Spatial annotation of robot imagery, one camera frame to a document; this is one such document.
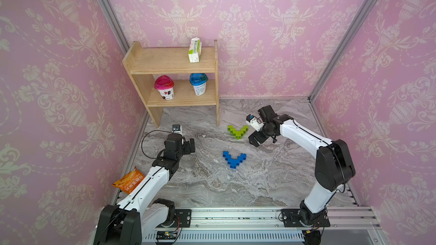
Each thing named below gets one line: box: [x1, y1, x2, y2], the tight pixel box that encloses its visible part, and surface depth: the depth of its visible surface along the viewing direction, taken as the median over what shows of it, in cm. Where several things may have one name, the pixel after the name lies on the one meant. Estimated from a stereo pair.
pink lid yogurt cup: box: [153, 74, 175, 101], surface depth 87 cm
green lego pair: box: [227, 125, 242, 140], surface depth 102 cm
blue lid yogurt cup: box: [189, 72, 209, 96], surface depth 89 cm
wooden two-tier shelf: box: [122, 39, 220, 129], surface depth 83 cm
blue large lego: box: [227, 155, 240, 170], surface depth 90 cm
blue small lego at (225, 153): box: [222, 150, 232, 161], surface depth 93 cm
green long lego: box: [235, 130, 245, 140], surface depth 102 cm
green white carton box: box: [187, 36, 203, 63], surface depth 77 cm
